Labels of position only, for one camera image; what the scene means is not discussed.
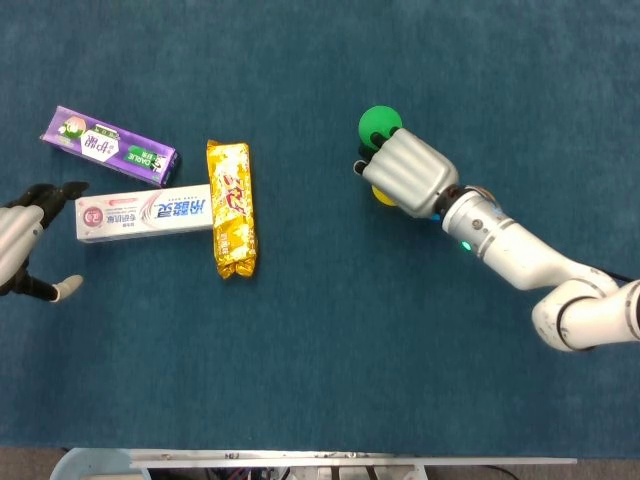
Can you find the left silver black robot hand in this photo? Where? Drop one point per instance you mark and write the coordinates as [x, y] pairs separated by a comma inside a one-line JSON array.
[[15, 240]]

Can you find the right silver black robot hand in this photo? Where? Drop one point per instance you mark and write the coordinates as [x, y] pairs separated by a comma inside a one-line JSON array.
[[410, 172]]

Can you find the yellow foam ball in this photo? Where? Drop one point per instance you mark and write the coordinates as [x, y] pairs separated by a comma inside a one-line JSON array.
[[382, 197]]

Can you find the green foam ball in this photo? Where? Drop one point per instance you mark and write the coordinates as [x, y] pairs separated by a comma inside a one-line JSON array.
[[377, 120]]

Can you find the purple toothpaste box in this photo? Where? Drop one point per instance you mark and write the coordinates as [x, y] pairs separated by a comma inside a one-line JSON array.
[[110, 147]]

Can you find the white toothpaste box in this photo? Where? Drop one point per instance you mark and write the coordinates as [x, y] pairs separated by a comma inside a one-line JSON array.
[[145, 212]]

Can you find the gold foil snack packet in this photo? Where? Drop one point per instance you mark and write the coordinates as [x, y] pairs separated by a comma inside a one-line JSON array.
[[232, 210]]

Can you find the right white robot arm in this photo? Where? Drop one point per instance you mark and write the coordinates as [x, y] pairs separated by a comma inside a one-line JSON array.
[[520, 255]]

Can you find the teal felt table cloth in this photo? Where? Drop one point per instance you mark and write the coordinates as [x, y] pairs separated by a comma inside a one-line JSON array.
[[200, 350]]

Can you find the pale round bucket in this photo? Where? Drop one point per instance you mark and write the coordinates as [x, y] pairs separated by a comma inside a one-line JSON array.
[[90, 465]]

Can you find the white metal frame rail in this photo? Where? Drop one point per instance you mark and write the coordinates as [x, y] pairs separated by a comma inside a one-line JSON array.
[[350, 461]]

